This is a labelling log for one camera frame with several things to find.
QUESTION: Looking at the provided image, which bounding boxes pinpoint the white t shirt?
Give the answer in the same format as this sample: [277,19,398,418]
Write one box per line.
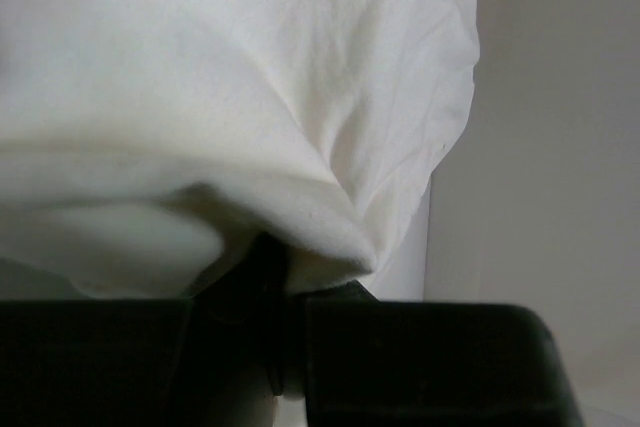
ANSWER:
[1,0,479,298]

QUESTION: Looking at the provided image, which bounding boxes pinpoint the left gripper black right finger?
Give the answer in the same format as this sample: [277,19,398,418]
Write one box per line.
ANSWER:
[299,281,377,302]

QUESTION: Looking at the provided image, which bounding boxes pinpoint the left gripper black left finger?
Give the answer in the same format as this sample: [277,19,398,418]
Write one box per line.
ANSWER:
[195,233,289,396]

